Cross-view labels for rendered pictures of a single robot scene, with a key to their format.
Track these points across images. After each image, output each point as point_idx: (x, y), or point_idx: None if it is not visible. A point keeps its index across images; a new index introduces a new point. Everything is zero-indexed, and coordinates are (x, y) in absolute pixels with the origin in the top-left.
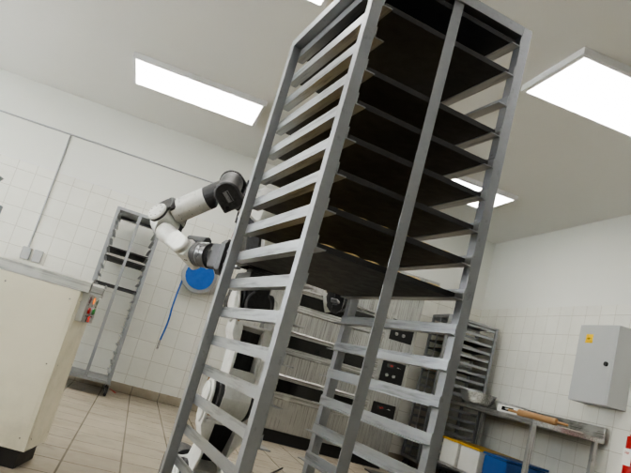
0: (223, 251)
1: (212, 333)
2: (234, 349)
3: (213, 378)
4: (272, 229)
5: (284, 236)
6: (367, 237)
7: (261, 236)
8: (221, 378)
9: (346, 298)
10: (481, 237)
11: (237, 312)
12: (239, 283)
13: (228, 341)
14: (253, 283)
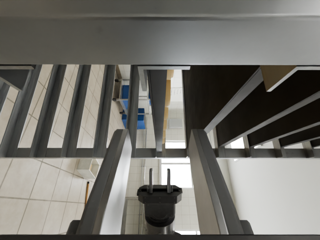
0: (165, 185)
1: (78, 147)
2: (82, 79)
3: (48, 107)
4: (183, 85)
5: (187, 89)
6: None
7: (187, 131)
8: (55, 89)
9: (137, 66)
10: None
11: (108, 98)
12: (132, 114)
13: (83, 97)
14: (134, 79)
